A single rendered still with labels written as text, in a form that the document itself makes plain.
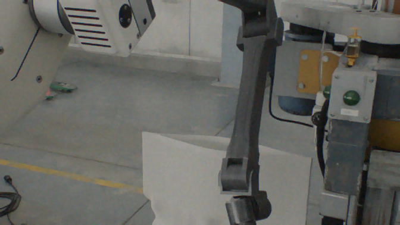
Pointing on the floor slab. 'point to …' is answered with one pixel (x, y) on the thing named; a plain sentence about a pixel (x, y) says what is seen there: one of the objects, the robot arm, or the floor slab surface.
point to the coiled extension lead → (10, 198)
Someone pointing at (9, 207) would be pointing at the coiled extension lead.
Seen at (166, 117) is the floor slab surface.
